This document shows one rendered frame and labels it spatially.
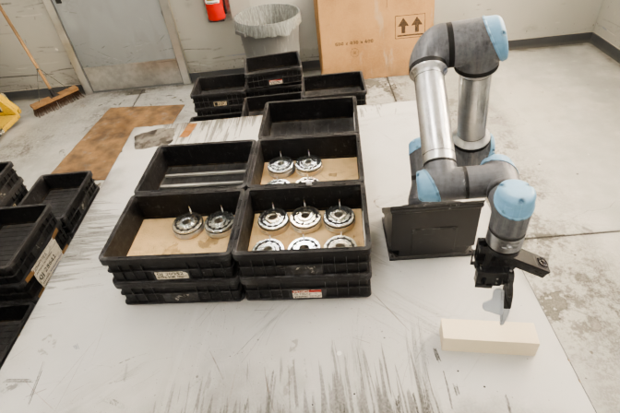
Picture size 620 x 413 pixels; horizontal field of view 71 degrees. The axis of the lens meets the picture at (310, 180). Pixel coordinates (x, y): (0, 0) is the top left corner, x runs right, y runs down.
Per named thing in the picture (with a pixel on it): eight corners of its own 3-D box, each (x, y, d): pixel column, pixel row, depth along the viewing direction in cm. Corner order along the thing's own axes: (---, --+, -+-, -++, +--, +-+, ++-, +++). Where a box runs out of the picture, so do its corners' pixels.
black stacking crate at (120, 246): (251, 214, 154) (245, 189, 147) (237, 281, 131) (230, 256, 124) (143, 219, 157) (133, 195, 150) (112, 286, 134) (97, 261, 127)
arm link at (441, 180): (400, 19, 114) (418, 193, 94) (445, 12, 111) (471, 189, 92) (403, 48, 124) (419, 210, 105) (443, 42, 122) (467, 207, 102)
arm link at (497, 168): (462, 154, 101) (470, 184, 92) (515, 149, 98) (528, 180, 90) (462, 180, 105) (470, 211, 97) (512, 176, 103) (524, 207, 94)
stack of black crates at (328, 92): (363, 128, 314) (362, 70, 286) (368, 151, 291) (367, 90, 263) (307, 133, 316) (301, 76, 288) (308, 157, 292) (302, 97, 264)
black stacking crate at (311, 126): (356, 119, 197) (355, 96, 190) (360, 157, 174) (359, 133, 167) (269, 124, 201) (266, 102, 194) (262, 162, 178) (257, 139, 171)
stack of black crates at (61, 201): (66, 218, 267) (40, 174, 246) (114, 214, 266) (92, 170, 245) (36, 268, 236) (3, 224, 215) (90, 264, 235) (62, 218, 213)
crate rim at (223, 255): (246, 193, 148) (245, 187, 147) (232, 261, 125) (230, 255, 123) (134, 199, 152) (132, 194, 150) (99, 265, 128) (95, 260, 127)
